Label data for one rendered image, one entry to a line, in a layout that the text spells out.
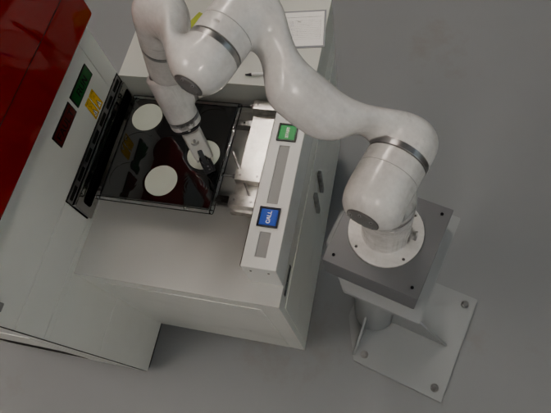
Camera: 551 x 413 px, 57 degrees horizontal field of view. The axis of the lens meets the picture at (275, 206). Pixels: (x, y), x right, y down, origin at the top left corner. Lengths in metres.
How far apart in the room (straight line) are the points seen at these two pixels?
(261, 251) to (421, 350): 1.07
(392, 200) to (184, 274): 0.75
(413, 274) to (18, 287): 0.99
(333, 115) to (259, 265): 0.51
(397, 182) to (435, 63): 1.94
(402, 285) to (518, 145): 1.46
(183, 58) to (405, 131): 0.41
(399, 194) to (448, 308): 1.35
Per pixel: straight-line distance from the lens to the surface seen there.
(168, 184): 1.50
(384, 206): 0.90
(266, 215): 1.31
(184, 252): 1.49
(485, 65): 2.84
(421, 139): 0.95
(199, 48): 0.84
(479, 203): 2.42
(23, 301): 1.46
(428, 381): 2.16
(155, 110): 1.66
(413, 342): 2.18
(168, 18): 0.91
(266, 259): 1.27
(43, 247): 1.48
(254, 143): 1.52
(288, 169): 1.36
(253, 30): 0.89
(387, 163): 0.92
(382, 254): 1.29
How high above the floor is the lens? 2.15
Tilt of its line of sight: 64 degrees down
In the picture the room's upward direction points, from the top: 20 degrees counter-clockwise
